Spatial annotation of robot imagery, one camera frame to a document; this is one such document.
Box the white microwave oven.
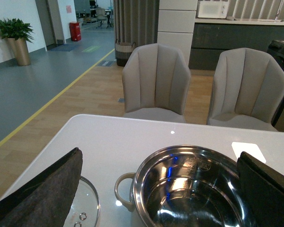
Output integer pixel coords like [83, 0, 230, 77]
[197, 1, 229, 19]

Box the glass pot lid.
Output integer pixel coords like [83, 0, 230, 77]
[63, 176, 100, 227]

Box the white refrigerator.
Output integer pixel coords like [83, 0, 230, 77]
[157, 0, 198, 64]

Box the beige upholstered chair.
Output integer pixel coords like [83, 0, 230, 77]
[122, 44, 191, 123]
[206, 48, 284, 131]

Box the woven laundry basket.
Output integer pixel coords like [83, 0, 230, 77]
[115, 39, 136, 67]

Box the red fire extinguisher box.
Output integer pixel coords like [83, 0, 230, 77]
[69, 22, 81, 42]

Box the dark kitchen counter cabinet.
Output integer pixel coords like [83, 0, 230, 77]
[189, 20, 284, 70]

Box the grey pleated curtain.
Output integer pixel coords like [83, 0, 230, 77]
[113, 0, 160, 47]

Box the green potted plant gold planter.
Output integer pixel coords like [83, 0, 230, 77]
[0, 18, 34, 66]

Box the beige steel cooking pot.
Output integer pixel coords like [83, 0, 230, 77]
[115, 145, 257, 227]

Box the grey office chair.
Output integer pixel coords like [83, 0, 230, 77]
[96, 8, 107, 27]

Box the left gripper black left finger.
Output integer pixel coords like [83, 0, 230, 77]
[0, 148, 83, 227]

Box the right beige upholstered chair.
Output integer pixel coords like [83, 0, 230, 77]
[206, 48, 284, 131]

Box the left beige upholstered chair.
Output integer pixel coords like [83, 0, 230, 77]
[122, 44, 191, 123]

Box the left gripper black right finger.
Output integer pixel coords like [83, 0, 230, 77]
[237, 151, 284, 227]

